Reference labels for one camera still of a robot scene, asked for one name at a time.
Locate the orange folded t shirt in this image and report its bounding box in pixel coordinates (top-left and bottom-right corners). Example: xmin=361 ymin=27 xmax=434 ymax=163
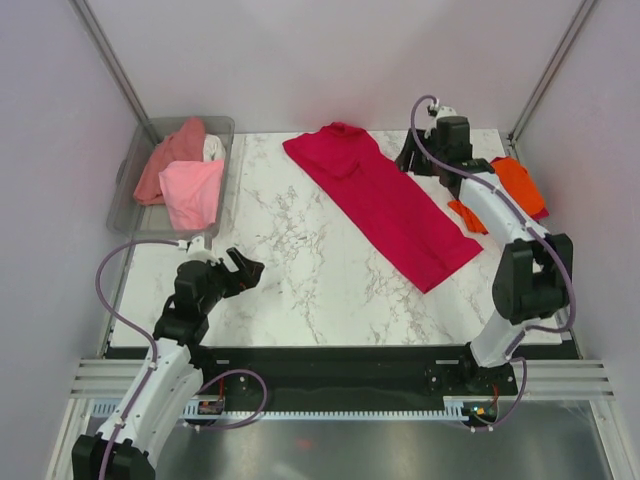
xmin=448 ymin=157 xmax=547 ymax=235

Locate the folded magenta t shirt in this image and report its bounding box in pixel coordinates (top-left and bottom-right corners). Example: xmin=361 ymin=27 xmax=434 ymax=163
xmin=531 ymin=208 xmax=549 ymax=221

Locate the right aluminium frame post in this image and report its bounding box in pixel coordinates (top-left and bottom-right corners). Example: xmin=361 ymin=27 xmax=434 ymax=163
xmin=501 ymin=0 xmax=600 ymax=151

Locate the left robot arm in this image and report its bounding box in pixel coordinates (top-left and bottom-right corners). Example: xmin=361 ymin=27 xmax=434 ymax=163
xmin=71 ymin=239 xmax=265 ymax=479

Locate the left aluminium frame post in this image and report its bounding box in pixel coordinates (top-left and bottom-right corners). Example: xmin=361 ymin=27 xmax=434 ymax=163
xmin=69 ymin=0 xmax=160 ymax=143

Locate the white t shirt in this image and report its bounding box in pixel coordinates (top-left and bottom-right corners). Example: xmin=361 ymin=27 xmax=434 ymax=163
xmin=202 ymin=134 xmax=226 ymax=162

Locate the aluminium frame post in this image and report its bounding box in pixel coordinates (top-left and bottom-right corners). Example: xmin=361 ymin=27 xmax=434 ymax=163
xmin=501 ymin=0 xmax=600 ymax=151
xmin=69 ymin=0 xmax=160 ymax=143

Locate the light pink t shirt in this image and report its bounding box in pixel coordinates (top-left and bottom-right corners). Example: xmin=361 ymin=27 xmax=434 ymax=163
xmin=159 ymin=159 xmax=225 ymax=231

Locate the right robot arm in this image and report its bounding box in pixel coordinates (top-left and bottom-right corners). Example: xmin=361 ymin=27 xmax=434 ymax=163
xmin=395 ymin=112 xmax=575 ymax=394

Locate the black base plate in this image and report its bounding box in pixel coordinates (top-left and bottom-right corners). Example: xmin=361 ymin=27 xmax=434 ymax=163
xmin=195 ymin=345 xmax=517 ymax=413

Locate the white slotted cable duct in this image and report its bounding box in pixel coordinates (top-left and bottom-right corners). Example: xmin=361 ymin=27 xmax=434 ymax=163
xmin=92 ymin=397 xmax=474 ymax=421

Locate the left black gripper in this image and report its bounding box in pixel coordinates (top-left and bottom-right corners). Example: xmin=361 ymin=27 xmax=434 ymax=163
xmin=199 ymin=248 xmax=263 ymax=314

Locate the magenta t shirt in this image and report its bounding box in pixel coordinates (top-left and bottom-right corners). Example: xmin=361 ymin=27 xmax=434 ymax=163
xmin=283 ymin=122 xmax=482 ymax=293
xmin=531 ymin=208 xmax=549 ymax=221

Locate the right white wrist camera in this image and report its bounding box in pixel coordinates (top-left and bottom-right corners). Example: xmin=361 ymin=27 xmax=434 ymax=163
xmin=426 ymin=100 xmax=457 ymax=120

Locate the clear plastic bin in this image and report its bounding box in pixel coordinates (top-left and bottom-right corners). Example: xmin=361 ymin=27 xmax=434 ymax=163
xmin=106 ymin=116 xmax=235 ymax=240

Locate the dusty rose t shirt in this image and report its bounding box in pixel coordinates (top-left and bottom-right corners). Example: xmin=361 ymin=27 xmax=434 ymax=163
xmin=133 ymin=117 xmax=206 ymax=206

